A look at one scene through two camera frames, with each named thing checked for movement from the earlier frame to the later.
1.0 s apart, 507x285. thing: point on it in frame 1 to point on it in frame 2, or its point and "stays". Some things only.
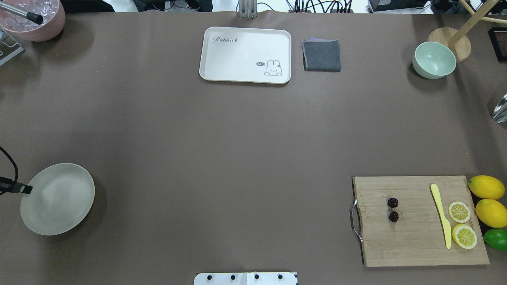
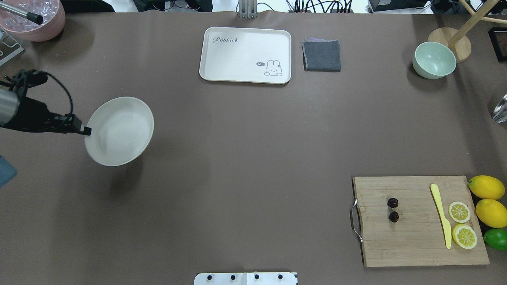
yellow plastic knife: [446, 223] stays
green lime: [496, 238] stays
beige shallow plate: [62, 196] to [121, 129]
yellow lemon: [492, 213] stays
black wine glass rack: [498, 37] stays
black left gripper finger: [8, 185] to [33, 115]
